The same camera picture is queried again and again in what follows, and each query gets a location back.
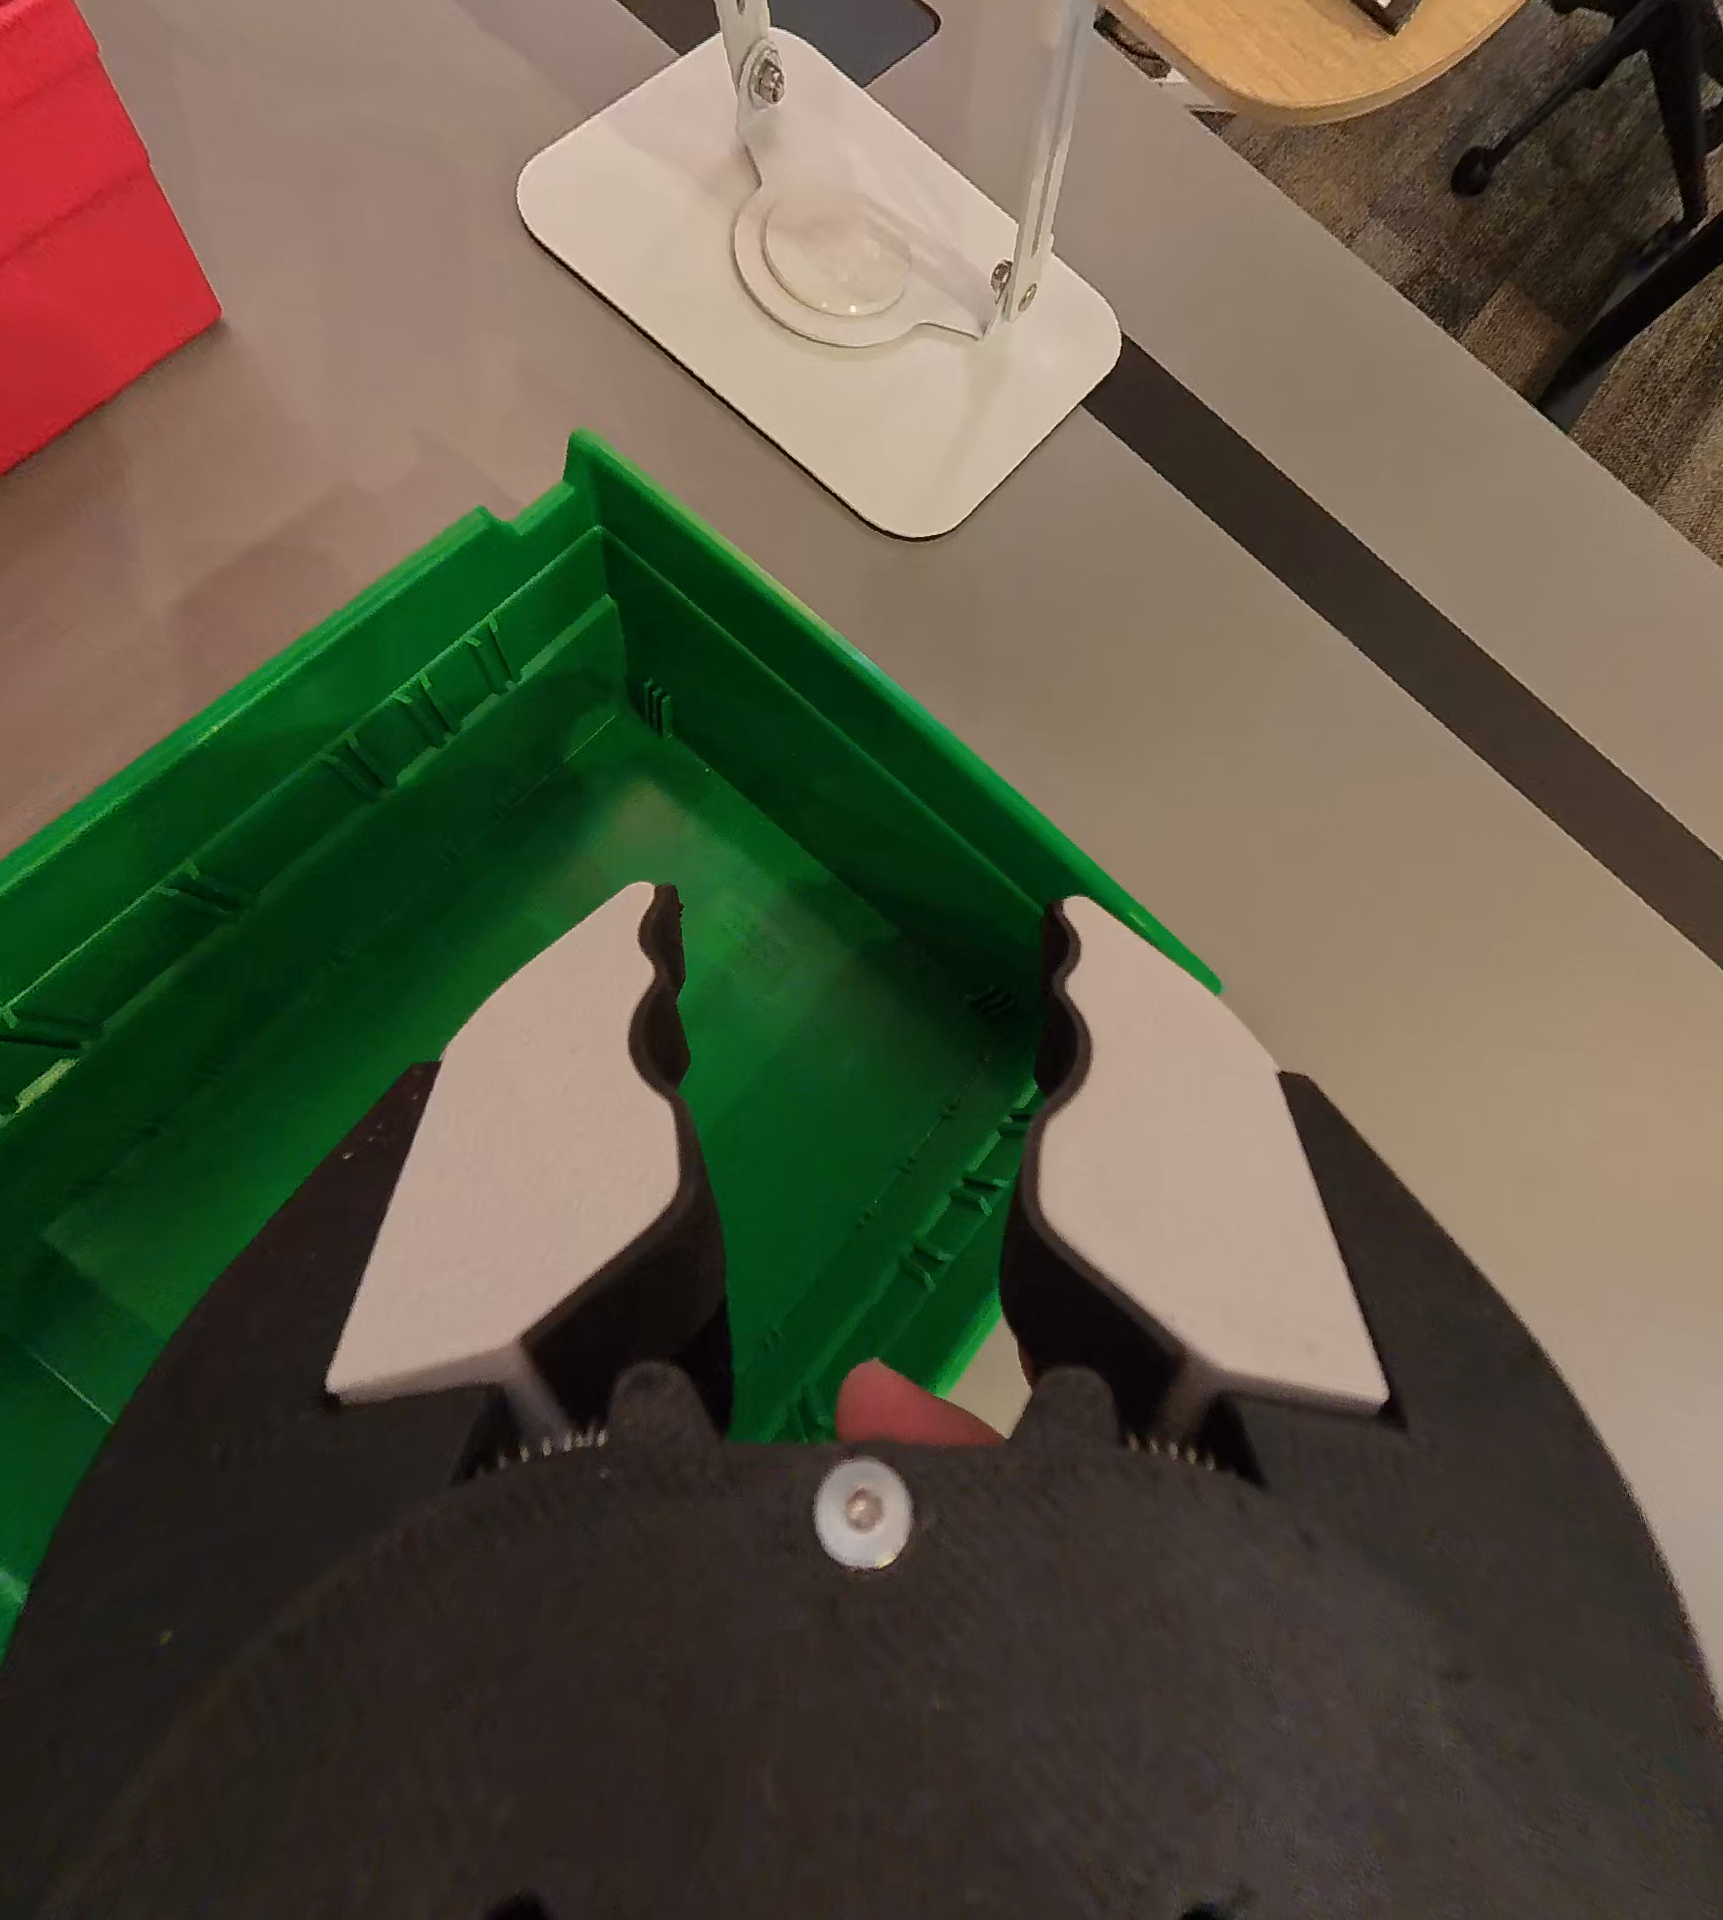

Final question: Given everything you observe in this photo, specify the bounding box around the black office chair base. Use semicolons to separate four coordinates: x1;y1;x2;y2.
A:
1450;0;1723;228

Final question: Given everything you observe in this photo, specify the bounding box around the red plastic storage bin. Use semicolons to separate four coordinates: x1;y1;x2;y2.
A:
0;0;223;549

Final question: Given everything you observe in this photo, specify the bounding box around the white flat-base stand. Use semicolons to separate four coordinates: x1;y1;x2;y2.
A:
516;0;1122;538

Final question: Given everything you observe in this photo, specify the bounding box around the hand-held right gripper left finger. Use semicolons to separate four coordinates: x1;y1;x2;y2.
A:
326;881;734;1439

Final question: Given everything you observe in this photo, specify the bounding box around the person's right hand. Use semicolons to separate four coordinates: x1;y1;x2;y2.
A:
835;1359;1008;1450

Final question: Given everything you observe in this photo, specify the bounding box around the green plastic storage bin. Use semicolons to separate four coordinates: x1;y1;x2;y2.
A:
0;429;1223;1674

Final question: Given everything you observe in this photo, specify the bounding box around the light wooden table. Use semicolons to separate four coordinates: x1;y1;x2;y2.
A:
1097;0;1532;124

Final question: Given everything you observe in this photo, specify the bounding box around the black metal frame bar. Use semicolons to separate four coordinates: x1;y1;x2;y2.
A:
1532;116;1723;433

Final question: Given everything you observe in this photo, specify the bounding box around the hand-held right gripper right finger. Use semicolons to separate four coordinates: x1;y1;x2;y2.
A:
1000;897;1403;1444

